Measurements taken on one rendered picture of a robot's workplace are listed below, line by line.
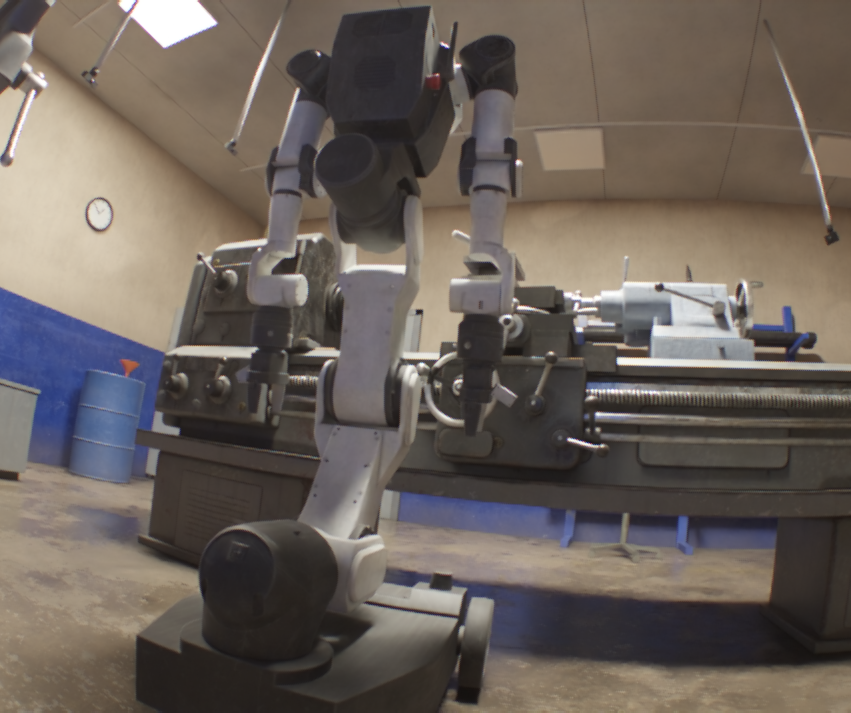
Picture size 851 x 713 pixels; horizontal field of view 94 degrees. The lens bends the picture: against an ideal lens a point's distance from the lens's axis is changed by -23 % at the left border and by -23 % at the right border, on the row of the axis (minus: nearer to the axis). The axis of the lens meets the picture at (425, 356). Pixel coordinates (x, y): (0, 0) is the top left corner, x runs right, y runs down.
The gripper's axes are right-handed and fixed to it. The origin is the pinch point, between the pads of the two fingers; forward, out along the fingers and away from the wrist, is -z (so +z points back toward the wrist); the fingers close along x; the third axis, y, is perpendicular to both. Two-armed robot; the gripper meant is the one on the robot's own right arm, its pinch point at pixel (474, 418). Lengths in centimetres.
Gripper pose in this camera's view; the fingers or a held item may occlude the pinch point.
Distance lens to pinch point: 98.3
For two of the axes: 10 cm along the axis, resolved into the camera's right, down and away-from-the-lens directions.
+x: 2.0, 0.5, 9.8
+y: -9.8, -0.7, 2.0
